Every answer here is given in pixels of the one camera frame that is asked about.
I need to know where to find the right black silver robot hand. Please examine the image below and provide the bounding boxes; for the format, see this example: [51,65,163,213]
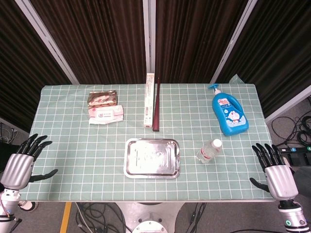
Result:
[249,143,299,201]

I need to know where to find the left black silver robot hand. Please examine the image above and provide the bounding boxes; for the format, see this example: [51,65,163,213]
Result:
[0,133,59,191]

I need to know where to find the small transparent water bottle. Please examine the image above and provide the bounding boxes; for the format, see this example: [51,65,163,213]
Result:
[196,139,223,165]

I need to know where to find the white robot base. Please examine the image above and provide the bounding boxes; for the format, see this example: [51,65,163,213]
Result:
[114,202,187,233]

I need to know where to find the blue pump detergent bottle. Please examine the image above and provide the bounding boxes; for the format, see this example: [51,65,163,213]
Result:
[208,83,249,136]

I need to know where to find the rectangular stainless steel tray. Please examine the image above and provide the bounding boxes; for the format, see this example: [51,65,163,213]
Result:
[123,138,181,180]

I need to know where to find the black power strip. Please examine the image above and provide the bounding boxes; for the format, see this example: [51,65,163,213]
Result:
[276,146,311,167]

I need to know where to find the white shoe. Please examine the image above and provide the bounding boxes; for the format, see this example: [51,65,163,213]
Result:
[18,200,39,212]

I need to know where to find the green checked tablecloth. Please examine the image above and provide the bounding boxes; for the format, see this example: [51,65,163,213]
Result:
[19,83,276,203]

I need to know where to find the white pink wet wipes pack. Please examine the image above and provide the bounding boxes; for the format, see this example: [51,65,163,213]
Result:
[88,104,124,125]

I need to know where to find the gold foil snack packet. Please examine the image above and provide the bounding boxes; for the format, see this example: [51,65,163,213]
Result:
[87,90,119,109]

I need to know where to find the long white cardboard box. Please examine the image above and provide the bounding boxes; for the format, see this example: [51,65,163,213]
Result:
[143,72,156,129]

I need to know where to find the black cable bundle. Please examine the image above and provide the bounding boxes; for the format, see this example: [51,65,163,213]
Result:
[74,202,133,233]
[271,116,311,147]
[186,202,207,233]

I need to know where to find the grey partition frame post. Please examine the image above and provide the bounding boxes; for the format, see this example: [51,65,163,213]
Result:
[264,84,311,124]
[142,0,156,74]
[210,0,258,84]
[14,0,80,85]

